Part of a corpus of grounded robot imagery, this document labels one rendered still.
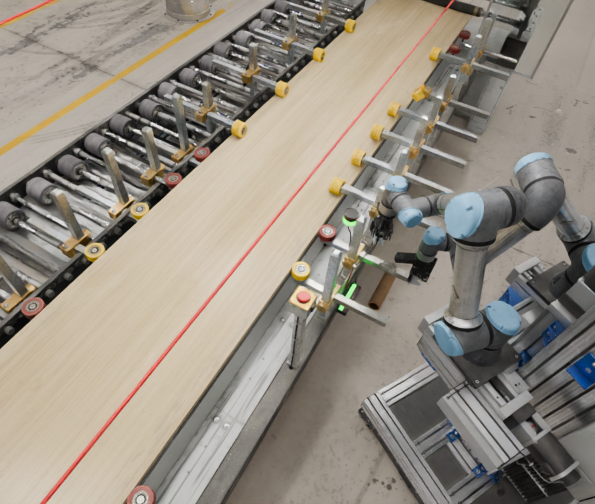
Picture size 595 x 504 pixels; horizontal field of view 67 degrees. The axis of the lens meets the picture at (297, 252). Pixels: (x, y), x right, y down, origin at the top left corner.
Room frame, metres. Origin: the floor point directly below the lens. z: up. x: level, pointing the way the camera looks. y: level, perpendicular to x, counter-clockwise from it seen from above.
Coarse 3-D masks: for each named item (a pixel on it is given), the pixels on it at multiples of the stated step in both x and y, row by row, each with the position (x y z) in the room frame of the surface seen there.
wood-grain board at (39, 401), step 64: (384, 0) 3.77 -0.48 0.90; (320, 64) 2.73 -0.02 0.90; (384, 64) 2.82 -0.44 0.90; (256, 128) 2.01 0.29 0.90; (320, 128) 2.07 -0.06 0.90; (192, 192) 1.48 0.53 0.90; (256, 192) 1.52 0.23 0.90; (320, 192) 1.57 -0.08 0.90; (128, 256) 1.07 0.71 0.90; (192, 256) 1.10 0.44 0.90; (256, 256) 1.14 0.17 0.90; (64, 320) 0.75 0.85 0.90; (128, 320) 0.77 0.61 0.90; (0, 384) 0.48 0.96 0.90; (64, 384) 0.51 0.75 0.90; (128, 384) 0.53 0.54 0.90; (192, 384) 0.55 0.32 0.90; (0, 448) 0.29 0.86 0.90; (64, 448) 0.31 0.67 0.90; (128, 448) 0.33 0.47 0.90
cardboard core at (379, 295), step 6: (384, 276) 1.70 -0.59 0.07; (390, 276) 1.70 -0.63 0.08; (384, 282) 1.65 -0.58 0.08; (390, 282) 1.66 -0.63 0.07; (378, 288) 1.60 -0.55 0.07; (384, 288) 1.60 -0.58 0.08; (378, 294) 1.55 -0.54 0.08; (384, 294) 1.56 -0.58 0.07; (372, 300) 1.50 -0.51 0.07; (378, 300) 1.51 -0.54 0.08; (372, 306) 1.50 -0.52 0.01; (378, 306) 1.47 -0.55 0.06
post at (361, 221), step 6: (360, 216) 1.23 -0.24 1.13; (360, 222) 1.21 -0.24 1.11; (354, 228) 1.22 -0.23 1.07; (360, 228) 1.21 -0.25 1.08; (354, 234) 1.21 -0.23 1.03; (360, 234) 1.20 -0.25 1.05; (354, 240) 1.21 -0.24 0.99; (360, 240) 1.22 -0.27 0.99; (354, 246) 1.21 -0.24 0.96; (348, 252) 1.22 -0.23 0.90; (354, 252) 1.21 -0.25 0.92; (354, 258) 1.21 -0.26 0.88; (348, 270) 1.21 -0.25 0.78
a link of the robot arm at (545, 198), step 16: (528, 192) 1.07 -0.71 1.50; (544, 192) 1.04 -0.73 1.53; (560, 192) 1.04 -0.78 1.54; (528, 208) 1.02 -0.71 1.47; (544, 208) 1.00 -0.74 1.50; (560, 208) 1.02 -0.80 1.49; (528, 224) 0.99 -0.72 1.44; (544, 224) 0.98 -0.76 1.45; (496, 240) 1.01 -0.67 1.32; (512, 240) 0.99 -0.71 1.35; (496, 256) 0.99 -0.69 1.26
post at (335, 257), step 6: (336, 252) 1.00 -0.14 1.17; (342, 252) 1.01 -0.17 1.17; (330, 258) 0.99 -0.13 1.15; (336, 258) 0.98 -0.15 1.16; (330, 264) 0.99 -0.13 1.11; (336, 264) 0.98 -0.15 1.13; (330, 270) 0.98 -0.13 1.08; (336, 270) 0.98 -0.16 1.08; (330, 276) 0.98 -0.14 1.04; (336, 276) 1.00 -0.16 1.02; (324, 282) 0.99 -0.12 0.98; (330, 282) 0.98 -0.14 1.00; (324, 288) 0.99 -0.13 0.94; (330, 288) 0.98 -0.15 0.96; (324, 294) 0.99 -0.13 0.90; (330, 294) 0.98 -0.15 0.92; (324, 300) 0.98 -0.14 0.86; (318, 312) 0.99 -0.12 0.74; (324, 318) 0.98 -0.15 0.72
